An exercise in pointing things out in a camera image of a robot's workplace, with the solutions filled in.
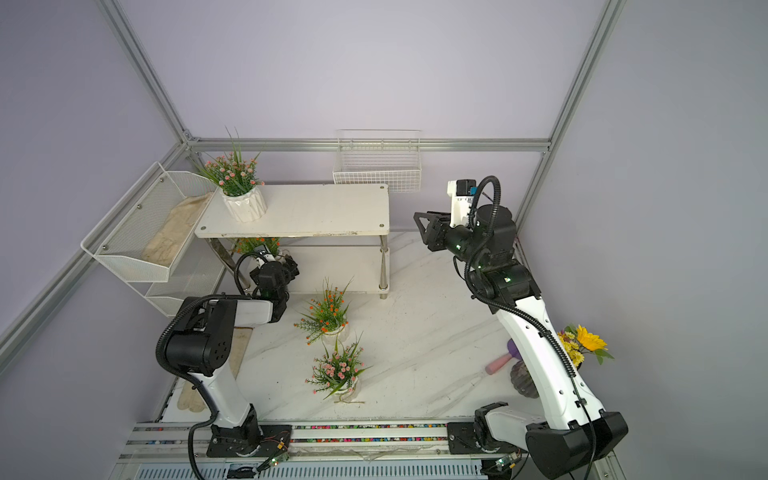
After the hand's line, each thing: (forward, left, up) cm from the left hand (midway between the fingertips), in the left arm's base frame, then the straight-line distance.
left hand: (276, 263), depth 98 cm
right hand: (-13, -46, +31) cm, 57 cm away
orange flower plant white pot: (-23, -21, +4) cm, 31 cm away
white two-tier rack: (-9, -25, +23) cm, 35 cm away
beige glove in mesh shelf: (-10, +20, +20) cm, 30 cm away
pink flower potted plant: (-38, -26, +5) cm, 46 cm away
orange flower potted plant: (-3, +4, +13) cm, 14 cm away
